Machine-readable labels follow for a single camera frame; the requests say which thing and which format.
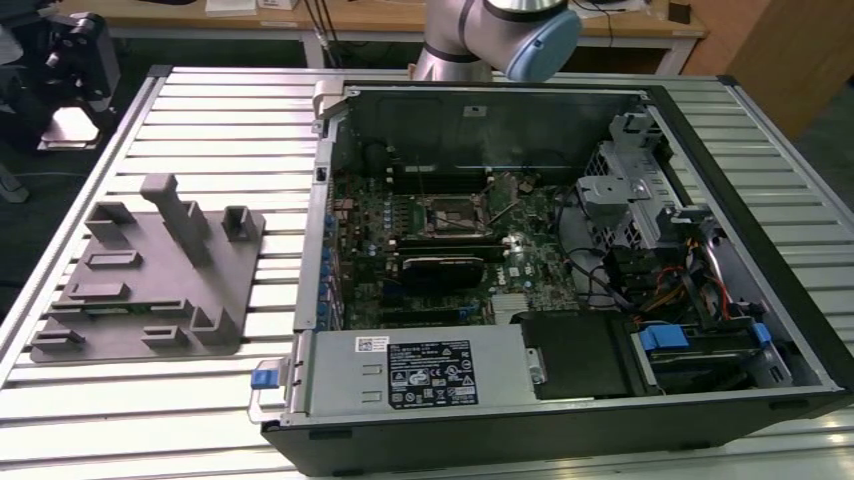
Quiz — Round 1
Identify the CPU socket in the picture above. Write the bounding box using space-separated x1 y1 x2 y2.
420 193 497 239

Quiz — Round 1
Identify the black RAM slot white latch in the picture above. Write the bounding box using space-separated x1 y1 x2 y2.
385 175 497 183
392 250 513 259
385 166 497 174
392 241 513 249

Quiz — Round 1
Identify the hard disk in blue carrier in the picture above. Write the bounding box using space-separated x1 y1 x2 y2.
637 322 776 396

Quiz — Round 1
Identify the grey metal drive cage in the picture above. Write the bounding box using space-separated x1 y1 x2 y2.
573 112 696 256

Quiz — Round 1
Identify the short black expansion slot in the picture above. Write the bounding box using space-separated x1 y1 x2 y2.
381 309 469 325

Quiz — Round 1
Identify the black graphics card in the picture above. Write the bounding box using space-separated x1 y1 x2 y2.
398 255 488 297

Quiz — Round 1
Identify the grey labelled power supply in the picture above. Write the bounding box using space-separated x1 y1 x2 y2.
283 327 542 419

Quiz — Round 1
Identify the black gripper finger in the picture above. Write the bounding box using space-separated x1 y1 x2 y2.
41 42 77 109
90 30 123 115

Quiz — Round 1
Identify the coloured power wire bundle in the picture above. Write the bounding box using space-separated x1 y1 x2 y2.
637 237 736 326

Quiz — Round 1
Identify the wooden desk white frame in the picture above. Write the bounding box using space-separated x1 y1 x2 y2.
97 0 710 69

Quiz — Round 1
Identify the green motherboard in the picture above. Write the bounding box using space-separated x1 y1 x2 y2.
325 167 593 331

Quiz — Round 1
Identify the green RAM stick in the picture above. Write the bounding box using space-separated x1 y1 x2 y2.
79 304 154 318

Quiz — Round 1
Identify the silver CPU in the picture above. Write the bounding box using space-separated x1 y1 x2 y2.
38 102 103 152

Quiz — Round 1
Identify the brown wooden cabinet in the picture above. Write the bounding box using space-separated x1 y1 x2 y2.
684 0 854 141

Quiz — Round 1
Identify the grey parts rack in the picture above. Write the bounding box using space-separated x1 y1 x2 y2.
27 172 269 366

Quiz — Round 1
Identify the black open PC case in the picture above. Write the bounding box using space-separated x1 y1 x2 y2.
258 74 854 479

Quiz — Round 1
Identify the black plastic shroud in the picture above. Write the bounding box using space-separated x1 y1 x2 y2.
510 309 646 401

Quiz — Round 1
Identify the silver chipset heatsink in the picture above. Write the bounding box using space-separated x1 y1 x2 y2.
492 293 529 324

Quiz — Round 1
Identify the grey metal stand foot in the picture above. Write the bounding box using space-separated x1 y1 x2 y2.
0 162 33 204

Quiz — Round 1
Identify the grey plastic case latch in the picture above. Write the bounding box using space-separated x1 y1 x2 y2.
311 79 350 121

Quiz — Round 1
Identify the dark internal cable bundle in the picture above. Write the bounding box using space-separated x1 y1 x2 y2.
557 187 660 321

